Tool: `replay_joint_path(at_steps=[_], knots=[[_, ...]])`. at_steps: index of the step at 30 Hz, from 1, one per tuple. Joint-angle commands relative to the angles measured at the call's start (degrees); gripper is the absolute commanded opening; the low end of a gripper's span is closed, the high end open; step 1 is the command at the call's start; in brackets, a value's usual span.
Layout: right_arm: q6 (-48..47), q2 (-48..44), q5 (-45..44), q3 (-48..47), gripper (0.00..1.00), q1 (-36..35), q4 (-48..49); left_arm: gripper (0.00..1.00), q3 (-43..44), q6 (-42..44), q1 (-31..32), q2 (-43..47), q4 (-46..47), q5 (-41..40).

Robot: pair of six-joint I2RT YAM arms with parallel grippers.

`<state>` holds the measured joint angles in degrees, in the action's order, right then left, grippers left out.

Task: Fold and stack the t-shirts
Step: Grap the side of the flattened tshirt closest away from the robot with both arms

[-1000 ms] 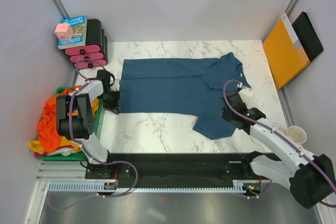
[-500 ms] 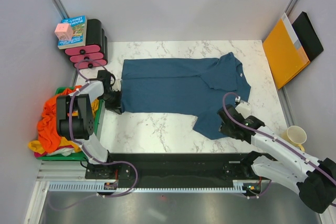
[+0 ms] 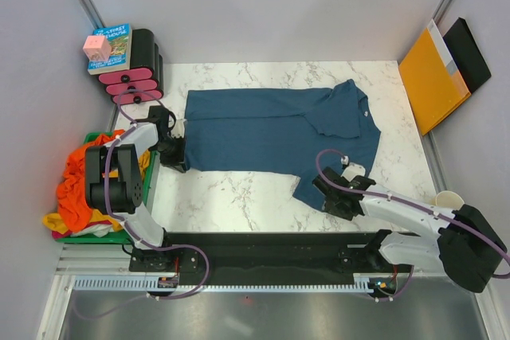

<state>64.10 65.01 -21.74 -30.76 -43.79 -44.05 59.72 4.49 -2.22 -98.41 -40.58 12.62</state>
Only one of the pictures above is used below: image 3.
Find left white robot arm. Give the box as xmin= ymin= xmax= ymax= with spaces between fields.
xmin=84 ymin=105 xmax=186 ymax=271

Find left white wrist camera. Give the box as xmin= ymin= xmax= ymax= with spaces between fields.
xmin=171 ymin=119 xmax=186 ymax=139

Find orange t shirt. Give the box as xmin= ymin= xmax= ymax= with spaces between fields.
xmin=56 ymin=129 xmax=127 ymax=233

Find orange folder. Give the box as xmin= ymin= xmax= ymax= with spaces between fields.
xmin=398 ymin=21 xmax=471 ymax=135

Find black folder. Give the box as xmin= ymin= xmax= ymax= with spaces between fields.
xmin=443 ymin=18 xmax=492 ymax=93

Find pink cube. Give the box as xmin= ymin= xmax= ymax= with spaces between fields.
xmin=83 ymin=35 xmax=112 ymax=62

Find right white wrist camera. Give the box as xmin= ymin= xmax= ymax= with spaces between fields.
xmin=340 ymin=155 xmax=367 ymax=182

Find yellow t shirt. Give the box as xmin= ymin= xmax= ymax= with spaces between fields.
xmin=42 ymin=148 xmax=152 ymax=233

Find blue t shirt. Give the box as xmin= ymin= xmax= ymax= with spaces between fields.
xmin=184 ymin=80 xmax=381 ymax=210

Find pink black drawer unit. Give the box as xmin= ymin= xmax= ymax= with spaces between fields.
xmin=98 ymin=29 xmax=164 ymax=105

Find white red t shirt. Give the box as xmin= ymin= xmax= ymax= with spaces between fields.
xmin=71 ymin=222 xmax=113 ymax=237

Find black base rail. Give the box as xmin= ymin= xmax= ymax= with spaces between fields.
xmin=129 ymin=233 xmax=410 ymax=284

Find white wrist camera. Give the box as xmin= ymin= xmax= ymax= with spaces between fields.
xmin=171 ymin=119 xmax=186 ymax=139
xmin=340 ymin=155 xmax=367 ymax=182

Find white slotted cable duct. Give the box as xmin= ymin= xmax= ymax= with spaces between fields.
xmin=73 ymin=276 xmax=374 ymax=294

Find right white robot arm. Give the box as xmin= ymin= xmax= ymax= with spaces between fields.
xmin=312 ymin=166 xmax=509 ymax=293

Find yellow mug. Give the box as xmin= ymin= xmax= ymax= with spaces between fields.
xmin=430 ymin=190 xmax=465 ymax=210

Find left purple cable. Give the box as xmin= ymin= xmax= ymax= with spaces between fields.
xmin=71 ymin=89 xmax=210 ymax=321

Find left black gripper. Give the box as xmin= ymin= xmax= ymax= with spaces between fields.
xmin=151 ymin=135 xmax=186 ymax=174

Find blue storey treehouse book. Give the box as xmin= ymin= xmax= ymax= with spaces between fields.
xmin=88 ymin=24 xmax=132 ymax=76

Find green plastic bin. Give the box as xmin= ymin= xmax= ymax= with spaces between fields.
xmin=55 ymin=131 xmax=160 ymax=244

